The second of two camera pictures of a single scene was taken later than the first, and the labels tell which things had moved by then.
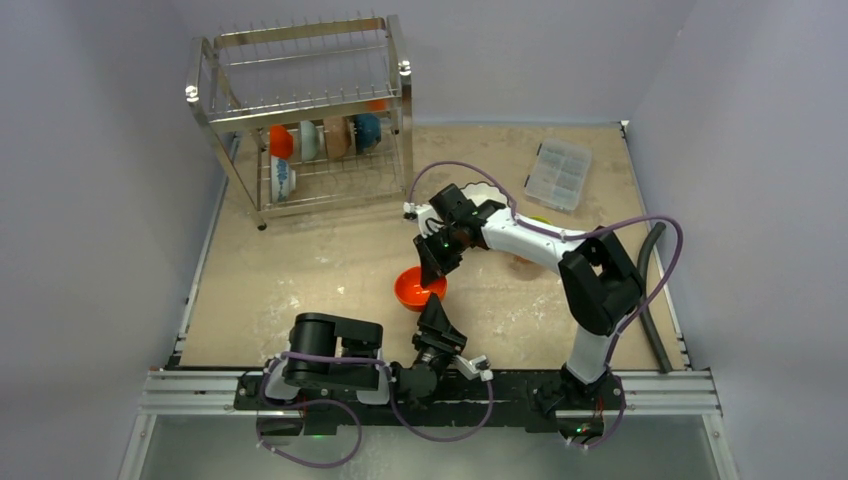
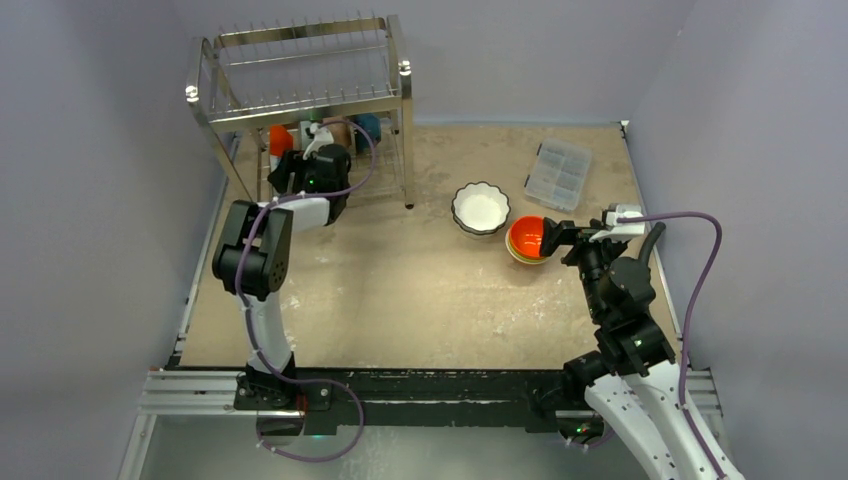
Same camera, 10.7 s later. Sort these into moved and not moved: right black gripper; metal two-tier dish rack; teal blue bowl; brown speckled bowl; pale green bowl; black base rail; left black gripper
Moved: right black gripper; left black gripper
Not moved: brown speckled bowl; teal blue bowl; black base rail; metal two-tier dish rack; pale green bowl
